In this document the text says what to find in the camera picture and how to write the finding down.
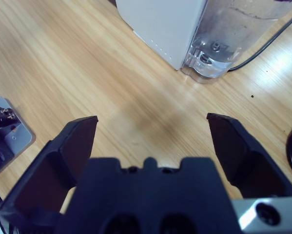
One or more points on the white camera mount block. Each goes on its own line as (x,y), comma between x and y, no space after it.
(19,139)

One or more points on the white capsule coffee machine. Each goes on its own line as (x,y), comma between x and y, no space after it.
(160,29)

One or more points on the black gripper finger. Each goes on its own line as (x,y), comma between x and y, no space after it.
(245,165)
(50,170)

